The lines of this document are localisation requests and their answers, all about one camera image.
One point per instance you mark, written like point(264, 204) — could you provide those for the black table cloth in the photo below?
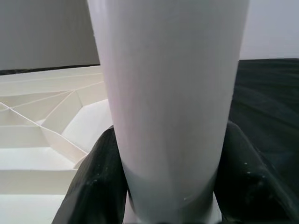
point(268, 105)

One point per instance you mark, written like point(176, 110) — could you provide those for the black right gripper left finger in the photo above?
point(93, 186)

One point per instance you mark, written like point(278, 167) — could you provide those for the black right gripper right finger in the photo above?
point(252, 186)

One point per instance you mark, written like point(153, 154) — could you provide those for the white plastic table top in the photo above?
point(35, 151)

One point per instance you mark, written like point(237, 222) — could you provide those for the white plastic table leg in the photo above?
point(168, 93)

